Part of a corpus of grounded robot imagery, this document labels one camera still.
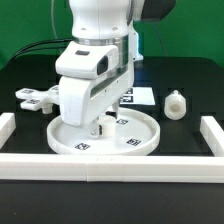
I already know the white cross-shaped table base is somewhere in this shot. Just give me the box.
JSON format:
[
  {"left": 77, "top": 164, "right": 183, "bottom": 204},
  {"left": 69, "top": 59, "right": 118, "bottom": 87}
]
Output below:
[{"left": 15, "top": 85, "right": 59, "bottom": 114}]

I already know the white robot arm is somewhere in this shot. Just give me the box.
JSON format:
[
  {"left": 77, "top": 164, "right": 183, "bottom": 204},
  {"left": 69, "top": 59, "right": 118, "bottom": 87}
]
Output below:
[{"left": 55, "top": 0, "right": 176, "bottom": 137}]

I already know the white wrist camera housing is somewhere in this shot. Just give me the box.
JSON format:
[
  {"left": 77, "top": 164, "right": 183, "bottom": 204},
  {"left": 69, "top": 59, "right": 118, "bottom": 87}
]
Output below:
[{"left": 55, "top": 42, "right": 119, "bottom": 79}]

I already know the white left fence rail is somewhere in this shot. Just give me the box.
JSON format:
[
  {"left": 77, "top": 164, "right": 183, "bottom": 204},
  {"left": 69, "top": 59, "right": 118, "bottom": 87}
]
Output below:
[{"left": 0, "top": 113, "right": 16, "bottom": 149}]

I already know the black cable bundle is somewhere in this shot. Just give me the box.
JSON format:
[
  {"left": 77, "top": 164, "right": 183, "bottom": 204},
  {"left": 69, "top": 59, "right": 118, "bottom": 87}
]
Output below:
[{"left": 6, "top": 38, "right": 74, "bottom": 64}]

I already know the thin white cable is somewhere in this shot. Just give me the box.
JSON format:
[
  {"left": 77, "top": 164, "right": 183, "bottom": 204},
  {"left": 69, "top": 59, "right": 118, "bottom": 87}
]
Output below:
[{"left": 50, "top": 0, "right": 61, "bottom": 43}]

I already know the white round table top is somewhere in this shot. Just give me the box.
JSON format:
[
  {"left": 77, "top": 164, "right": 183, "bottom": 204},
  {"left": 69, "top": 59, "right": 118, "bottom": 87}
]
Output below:
[{"left": 47, "top": 108, "right": 160, "bottom": 156}]

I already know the white front fence rail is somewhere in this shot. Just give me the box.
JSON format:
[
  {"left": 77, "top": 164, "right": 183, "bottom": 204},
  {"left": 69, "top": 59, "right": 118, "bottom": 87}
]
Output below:
[{"left": 0, "top": 153, "right": 224, "bottom": 183}]

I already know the white fence rail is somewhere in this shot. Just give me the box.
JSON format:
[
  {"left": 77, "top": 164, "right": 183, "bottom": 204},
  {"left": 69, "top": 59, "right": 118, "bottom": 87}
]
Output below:
[
  {"left": 200, "top": 116, "right": 224, "bottom": 157},
  {"left": 0, "top": 113, "right": 16, "bottom": 149},
  {"left": 0, "top": 153, "right": 224, "bottom": 183}
]

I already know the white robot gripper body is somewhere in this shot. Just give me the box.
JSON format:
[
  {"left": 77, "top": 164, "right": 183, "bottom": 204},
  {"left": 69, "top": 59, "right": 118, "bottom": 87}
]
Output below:
[{"left": 59, "top": 61, "right": 134, "bottom": 126}]

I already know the white sheet with markers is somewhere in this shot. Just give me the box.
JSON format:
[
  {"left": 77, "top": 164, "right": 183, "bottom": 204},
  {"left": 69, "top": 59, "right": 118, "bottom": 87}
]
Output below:
[{"left": 121, "top": 87, "right": 155, "bottom": 105}]

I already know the white right fence rail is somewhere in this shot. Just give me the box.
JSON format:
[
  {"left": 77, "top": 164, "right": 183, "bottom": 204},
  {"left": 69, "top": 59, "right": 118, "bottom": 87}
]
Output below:
[{"left": 200, "top": 116, "right": 224, "bottom": 157}]

